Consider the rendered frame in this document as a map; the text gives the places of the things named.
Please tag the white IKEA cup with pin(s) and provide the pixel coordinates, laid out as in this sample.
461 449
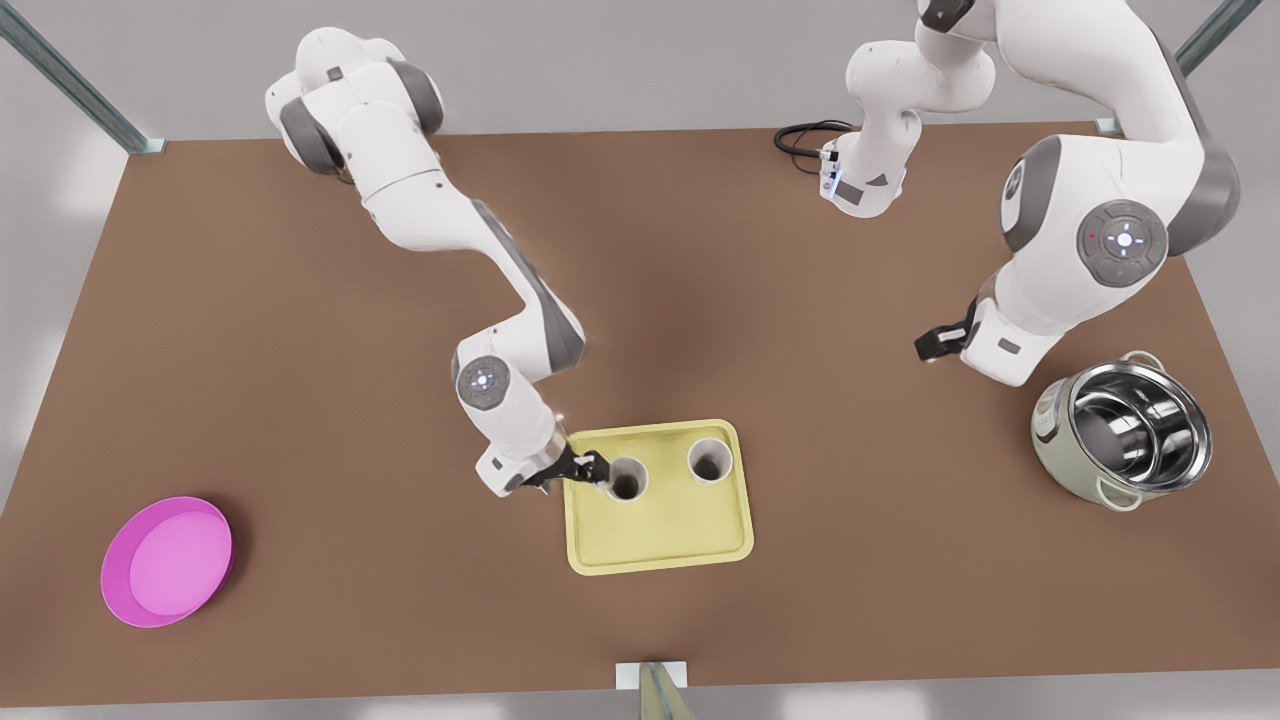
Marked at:
627 480
710 461

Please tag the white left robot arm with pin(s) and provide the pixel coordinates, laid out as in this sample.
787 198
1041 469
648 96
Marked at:
1100 120

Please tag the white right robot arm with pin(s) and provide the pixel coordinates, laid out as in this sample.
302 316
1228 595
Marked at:
420 205

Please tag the yellow rectangular tray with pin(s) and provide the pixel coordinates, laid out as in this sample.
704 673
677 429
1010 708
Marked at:
665 535

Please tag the pink round bowl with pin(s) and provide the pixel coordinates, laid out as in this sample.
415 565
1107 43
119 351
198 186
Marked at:
168 562

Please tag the silver frame post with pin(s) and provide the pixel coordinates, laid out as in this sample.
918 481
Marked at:
1205 40
655 690
70 80

